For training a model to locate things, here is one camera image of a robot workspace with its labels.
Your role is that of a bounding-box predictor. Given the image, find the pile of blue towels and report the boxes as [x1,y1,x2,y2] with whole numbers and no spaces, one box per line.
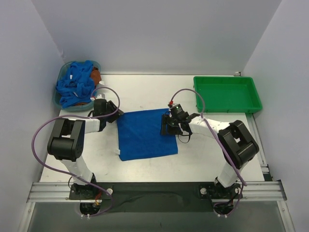
[56,60,95,108]

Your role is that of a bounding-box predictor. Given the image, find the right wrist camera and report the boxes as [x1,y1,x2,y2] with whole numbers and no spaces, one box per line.
[170,104,189,121]

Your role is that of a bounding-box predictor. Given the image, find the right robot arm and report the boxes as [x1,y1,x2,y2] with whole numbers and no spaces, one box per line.
[160,108,259,188]

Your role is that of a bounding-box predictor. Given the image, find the blue towel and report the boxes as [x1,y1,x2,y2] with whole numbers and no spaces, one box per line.
[117,108,178,161]

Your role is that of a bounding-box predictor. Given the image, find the green plastic tray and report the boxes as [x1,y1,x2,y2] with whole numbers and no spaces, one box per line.
[193,76,263,114]

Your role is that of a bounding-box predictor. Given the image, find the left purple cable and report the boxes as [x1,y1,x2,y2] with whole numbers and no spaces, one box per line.
[32,87,121,216]

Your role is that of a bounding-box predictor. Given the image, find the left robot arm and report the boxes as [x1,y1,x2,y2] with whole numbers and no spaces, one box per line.
[47,99,124,192]

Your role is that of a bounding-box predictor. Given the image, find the aluminium frame rail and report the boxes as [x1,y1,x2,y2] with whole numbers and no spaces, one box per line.
[27,181,287,203]

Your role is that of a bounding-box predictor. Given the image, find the orange brown towel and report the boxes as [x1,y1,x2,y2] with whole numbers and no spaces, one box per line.
[90,67,101,87]

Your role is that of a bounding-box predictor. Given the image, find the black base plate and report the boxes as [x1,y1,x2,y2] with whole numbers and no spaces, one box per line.
[69,182,242,215]

